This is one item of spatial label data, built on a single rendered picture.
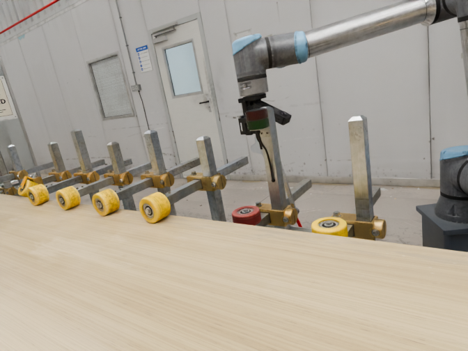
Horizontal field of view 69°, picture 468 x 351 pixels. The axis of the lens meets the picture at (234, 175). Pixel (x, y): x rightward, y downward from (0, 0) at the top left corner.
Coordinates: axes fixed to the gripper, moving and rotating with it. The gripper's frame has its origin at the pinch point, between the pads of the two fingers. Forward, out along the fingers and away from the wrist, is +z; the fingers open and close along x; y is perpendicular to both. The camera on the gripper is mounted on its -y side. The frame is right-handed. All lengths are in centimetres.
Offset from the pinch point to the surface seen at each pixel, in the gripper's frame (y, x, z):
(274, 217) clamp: -4.8, 10.3, 15.8
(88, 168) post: 93, 8, 2
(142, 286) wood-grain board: -1, 57, 11
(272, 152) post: -7.1, 9.6, -4.0
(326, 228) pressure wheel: -26.8, 24.1, 10.1
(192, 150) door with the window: 282, -258, 58
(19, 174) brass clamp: 165, 10, 5
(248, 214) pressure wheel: -3.9, 21.6, 9.9
